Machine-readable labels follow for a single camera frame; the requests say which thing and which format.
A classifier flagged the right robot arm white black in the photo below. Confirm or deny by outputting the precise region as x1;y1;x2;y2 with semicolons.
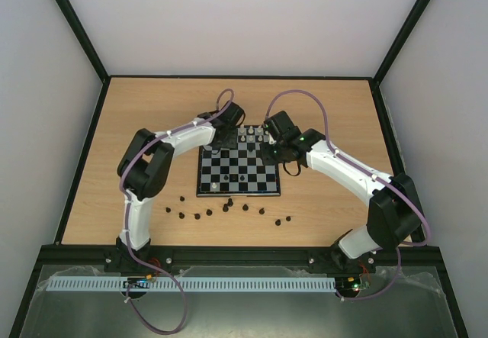
262;111;422;271

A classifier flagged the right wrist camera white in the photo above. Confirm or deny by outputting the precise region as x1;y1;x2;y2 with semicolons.
268;133;276;145

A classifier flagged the black aluminium rail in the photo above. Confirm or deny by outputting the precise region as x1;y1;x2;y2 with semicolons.
37;244;443;276

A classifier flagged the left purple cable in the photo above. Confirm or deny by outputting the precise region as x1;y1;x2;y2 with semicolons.
120;89;189;335

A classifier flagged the light blue cable duct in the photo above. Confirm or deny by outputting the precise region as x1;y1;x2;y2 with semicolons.
46;276;336;293

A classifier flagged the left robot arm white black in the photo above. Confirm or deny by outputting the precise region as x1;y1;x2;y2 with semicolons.
117;101;245;265

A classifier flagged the black and white chessboard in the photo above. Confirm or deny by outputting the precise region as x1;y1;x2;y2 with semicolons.
196;125;281;198

